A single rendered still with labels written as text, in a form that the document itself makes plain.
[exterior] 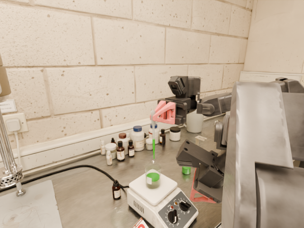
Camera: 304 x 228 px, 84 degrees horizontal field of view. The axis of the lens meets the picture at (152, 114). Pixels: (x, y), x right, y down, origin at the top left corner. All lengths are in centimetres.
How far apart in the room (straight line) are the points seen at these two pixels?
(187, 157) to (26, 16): 78
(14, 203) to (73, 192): 19
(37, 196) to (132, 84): 67
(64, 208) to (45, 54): 61
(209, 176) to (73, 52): 76
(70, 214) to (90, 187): 12
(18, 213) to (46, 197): 8
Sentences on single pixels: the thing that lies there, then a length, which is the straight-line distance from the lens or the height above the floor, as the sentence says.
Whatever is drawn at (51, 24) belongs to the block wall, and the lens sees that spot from 90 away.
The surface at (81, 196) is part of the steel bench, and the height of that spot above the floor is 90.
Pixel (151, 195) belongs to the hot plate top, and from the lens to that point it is 56.
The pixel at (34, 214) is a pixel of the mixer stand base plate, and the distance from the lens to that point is 72.
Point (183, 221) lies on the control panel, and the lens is 58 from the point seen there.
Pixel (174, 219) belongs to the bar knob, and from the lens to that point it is 55.
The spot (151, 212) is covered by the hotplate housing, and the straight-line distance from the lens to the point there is 56.
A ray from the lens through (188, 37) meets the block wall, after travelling 130.
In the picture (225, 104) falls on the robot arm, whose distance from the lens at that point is 59.
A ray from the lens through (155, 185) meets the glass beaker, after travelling 57.
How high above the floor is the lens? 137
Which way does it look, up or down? 17 degrees down
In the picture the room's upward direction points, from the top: straight up
